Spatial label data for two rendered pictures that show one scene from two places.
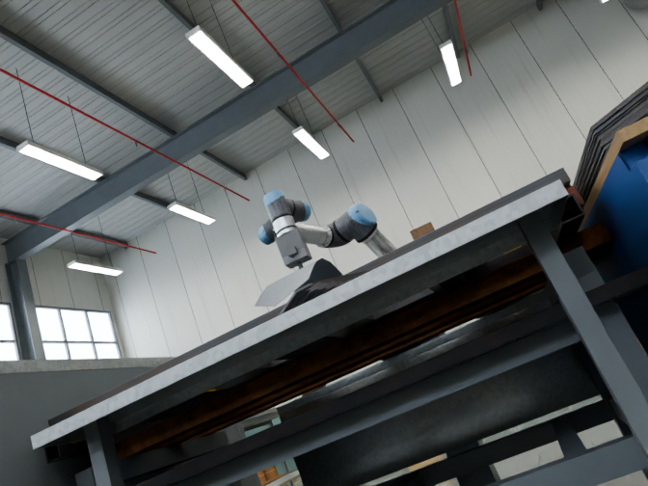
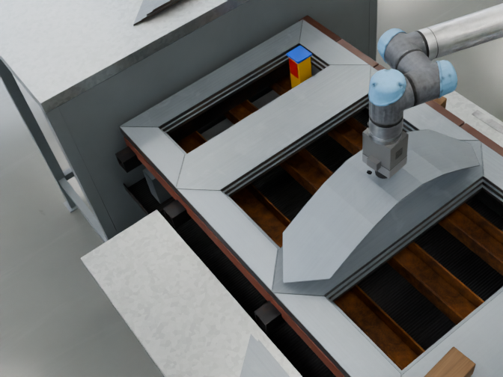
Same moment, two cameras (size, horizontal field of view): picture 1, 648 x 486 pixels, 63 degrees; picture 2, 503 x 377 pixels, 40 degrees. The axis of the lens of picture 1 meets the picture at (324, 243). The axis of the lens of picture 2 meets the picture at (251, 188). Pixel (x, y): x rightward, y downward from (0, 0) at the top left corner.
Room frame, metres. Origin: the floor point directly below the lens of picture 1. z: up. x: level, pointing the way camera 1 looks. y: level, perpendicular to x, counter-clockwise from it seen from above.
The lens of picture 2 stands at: (0.74, -0.45, 2.32)
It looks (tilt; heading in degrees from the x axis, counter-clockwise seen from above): 50 degrees down; 47
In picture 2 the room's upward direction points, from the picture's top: 11 degrees counter-clockwise
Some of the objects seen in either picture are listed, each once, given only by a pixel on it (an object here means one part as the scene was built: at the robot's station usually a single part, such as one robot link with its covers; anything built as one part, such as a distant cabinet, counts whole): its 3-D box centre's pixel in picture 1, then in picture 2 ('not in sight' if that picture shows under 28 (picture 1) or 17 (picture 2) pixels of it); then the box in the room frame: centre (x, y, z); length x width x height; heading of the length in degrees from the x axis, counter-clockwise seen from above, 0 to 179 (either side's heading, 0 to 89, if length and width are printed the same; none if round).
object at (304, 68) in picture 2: not in sight; (301, 79); (2.06, 0.64, 0.78); 0.05 x 0.05 x 0.19; 76
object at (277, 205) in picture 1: (278, 207); (388, 96); (1.69, 0.10, 1.27); 0.09 x 0.08 x 0.11; 149
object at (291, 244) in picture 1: (291, 246); (380, 148); (1.68, 0.11, 1.11); 0.10 x 0.09 x 0.16; 172
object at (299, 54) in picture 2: not in sight; (299, 55); (2.06, 0.64, 0.88); 0.06 x 0.06 x 0.02; 76
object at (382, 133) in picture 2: (283, 227); (385, 122); (1.69, 0.11, 1.19); 0.08 x 0.08 x 0.05
